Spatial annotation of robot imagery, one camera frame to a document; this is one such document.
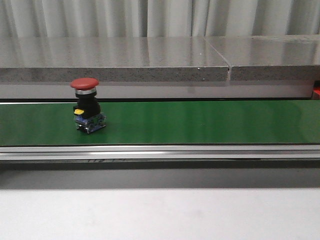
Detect red plastic tray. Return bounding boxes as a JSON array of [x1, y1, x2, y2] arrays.
[[311, 80, 320, 100]]

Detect grey stone slab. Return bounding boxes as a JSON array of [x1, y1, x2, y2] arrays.
[[205, 35, 320, 84], [0, 37, 228, 84]]

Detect aluminium conveyor side rail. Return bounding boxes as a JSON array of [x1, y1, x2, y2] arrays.
[[0, 144, 320, 164]]

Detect grey pleated curtain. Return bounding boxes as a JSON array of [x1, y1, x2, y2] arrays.
[[0, 0, 320, 38]]

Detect grey stone slab right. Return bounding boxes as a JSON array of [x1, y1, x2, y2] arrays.
[[205, 35, 320, 84]]

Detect green conveyor belt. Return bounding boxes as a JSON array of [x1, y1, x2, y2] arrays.
[[0, 100, 320, 146]]

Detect grey stone slab left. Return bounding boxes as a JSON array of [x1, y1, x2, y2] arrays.
[[0, 37, 228, 84]]

